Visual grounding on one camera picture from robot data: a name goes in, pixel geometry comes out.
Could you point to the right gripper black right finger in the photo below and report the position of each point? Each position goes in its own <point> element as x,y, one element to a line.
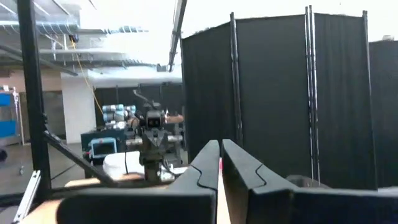
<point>280,205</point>

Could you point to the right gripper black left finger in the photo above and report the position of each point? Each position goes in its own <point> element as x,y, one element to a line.
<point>140,205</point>

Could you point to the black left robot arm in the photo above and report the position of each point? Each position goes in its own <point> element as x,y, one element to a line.
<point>154,161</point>

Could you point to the teal blue equipment cart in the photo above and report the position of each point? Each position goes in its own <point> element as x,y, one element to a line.
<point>102,147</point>

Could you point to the white building column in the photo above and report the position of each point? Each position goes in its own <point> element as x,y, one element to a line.
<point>77,109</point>

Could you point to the black curtain partition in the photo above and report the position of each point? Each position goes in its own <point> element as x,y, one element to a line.
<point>273,93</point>

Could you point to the blue panel cart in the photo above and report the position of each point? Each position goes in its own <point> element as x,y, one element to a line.
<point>7,127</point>

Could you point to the black diagonal frame strut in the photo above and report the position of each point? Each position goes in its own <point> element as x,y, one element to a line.
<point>77,158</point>

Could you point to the grey overhead frame beam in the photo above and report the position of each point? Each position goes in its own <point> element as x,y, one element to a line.
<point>177,31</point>

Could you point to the silver aluminium rail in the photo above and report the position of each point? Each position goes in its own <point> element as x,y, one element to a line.
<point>28,196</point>

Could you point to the black vertical frame post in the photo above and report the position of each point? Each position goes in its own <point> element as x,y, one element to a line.
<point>31,93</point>

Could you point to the silver ceiling duct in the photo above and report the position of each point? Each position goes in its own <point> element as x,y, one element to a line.
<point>46,26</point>

